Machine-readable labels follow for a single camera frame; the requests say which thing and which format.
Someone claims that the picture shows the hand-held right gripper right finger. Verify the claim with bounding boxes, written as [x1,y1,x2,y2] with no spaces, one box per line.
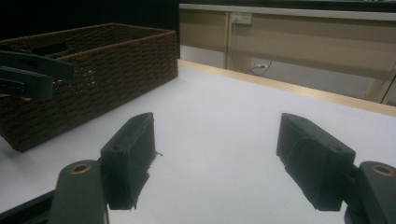
[276,112,357,212]

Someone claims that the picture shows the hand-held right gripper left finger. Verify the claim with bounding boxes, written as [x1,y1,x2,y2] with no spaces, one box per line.
[100,112,157,211]

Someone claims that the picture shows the brown woven basket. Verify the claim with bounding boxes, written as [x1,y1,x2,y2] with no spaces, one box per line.
[0,22,179,153]

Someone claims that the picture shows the dark curtain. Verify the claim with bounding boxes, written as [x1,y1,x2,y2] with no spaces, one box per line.
[0,0,181,60]

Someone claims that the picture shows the thin black cable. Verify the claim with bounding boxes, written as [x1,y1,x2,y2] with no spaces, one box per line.
[247,60,274,77]

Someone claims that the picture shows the white wall socket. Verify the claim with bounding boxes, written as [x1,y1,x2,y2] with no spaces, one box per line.
[231,11,253,26]

